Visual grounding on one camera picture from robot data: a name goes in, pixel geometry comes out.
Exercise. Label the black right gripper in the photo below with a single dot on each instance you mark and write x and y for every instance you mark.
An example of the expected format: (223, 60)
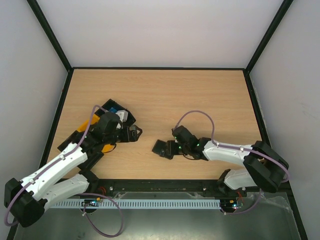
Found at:
(169, 148)

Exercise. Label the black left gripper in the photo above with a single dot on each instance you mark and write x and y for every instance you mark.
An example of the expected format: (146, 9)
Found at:
(127, 138)

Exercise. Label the black leather card holder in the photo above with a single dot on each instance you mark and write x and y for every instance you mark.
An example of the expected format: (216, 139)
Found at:
(160, 148)

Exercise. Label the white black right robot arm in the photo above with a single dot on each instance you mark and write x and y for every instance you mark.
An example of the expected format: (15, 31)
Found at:
(260, 165)

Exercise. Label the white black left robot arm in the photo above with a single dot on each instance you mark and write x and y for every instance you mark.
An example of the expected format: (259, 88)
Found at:
(69, 173)

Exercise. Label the blue credit card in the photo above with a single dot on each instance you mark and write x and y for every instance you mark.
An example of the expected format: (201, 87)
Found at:
(113, 110)

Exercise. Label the yellow middle sorting bin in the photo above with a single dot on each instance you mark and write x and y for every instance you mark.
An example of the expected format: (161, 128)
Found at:
(107, 147)

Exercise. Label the black far sorting bin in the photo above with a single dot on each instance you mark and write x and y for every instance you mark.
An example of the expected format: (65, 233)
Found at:
(113, 104)

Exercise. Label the left controller circuit board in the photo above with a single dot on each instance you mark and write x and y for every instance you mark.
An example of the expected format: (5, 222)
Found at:
(92, 202)

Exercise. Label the controller circuit board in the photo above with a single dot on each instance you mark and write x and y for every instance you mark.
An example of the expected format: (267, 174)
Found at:
(92, 202)
(232, 203)

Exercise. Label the right controller circuit board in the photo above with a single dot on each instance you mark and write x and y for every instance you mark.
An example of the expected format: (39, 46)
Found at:
(232, 203)

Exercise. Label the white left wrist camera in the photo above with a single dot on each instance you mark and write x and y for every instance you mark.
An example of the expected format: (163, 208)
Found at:
(123, 115)

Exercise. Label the light blue slotted cable duct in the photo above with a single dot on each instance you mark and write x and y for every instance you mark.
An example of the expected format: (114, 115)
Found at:
(193, 204)

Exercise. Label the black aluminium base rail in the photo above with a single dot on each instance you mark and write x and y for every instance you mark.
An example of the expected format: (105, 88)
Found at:
(206, 188)

